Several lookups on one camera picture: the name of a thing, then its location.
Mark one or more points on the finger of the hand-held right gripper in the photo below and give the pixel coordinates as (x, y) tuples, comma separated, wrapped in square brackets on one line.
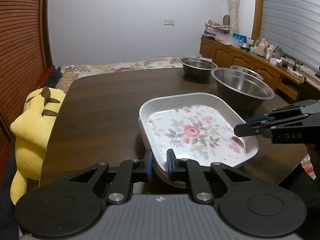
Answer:
[(246, 129), (295, 106)]

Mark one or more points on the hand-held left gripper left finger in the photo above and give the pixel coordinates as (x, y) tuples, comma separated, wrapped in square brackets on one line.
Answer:
[(149, 166)]

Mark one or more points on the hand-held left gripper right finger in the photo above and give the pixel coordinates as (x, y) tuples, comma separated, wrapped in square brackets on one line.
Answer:
[(170, 165)]

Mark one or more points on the large steel bowl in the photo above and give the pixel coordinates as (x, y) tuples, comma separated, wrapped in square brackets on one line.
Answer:
[(245, 87)]

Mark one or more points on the small flared steel bowl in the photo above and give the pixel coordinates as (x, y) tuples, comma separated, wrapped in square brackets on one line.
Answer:
[(250, 69)]

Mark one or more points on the medium deep steel bowl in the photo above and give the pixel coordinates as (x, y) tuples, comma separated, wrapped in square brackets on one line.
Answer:
[(197, 66)]

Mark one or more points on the dark wooden chair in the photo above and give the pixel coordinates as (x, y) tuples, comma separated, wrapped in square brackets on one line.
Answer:
[(310, 90)]

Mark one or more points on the black power adapter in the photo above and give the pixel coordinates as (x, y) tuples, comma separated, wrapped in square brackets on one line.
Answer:
[(295, 67)]

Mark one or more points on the white tissue box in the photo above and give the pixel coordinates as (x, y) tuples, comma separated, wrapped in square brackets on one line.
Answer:
[(276, 61)]

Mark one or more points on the green bottle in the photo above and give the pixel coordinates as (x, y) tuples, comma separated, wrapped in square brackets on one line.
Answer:
[(278, 53)]

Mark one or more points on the pink capped jar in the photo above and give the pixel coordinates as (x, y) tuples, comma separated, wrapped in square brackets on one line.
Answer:
[(269, 53)]

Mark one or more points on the wooden cabinet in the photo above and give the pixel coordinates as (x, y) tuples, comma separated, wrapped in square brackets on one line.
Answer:
[(250, 57)]

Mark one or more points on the pink bottle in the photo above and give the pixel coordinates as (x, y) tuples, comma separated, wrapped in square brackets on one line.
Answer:
[(262, 47)]

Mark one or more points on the blue box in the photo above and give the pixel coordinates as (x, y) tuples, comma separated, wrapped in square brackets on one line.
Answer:
[(239, 38)]

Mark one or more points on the grey window blind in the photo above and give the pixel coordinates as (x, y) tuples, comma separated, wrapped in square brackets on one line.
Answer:
[(292, 17)]

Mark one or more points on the clear plastic bag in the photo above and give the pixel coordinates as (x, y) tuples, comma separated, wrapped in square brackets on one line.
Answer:
[(226, 40)]

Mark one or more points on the floral bedspread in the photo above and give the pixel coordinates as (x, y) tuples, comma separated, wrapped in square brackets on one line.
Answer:
[(120, 66)]

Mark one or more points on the pile of folded cloths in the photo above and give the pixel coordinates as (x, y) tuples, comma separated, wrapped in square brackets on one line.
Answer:
[(216, 28)]

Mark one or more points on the green round fan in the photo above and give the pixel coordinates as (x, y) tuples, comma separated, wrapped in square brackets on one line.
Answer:
[(226, 20)]

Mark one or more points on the cream patterned curtain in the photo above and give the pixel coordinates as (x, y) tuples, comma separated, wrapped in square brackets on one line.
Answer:
[(232, 5)]

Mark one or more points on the yellow plush toy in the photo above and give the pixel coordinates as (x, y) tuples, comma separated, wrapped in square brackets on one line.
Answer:
[(32, 135)]

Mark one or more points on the dark red and navy clothing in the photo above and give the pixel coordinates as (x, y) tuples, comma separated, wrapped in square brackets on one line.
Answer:
[(51, 76)]

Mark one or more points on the wooden louvered wardrobe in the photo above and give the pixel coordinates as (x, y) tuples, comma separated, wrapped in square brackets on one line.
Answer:
[(20, 42)]

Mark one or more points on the wooden window frame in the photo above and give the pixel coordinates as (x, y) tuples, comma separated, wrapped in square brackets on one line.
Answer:
[(257, 10)]

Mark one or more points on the white wall switch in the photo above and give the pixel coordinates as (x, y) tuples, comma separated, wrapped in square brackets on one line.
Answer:
[(169, 22)]

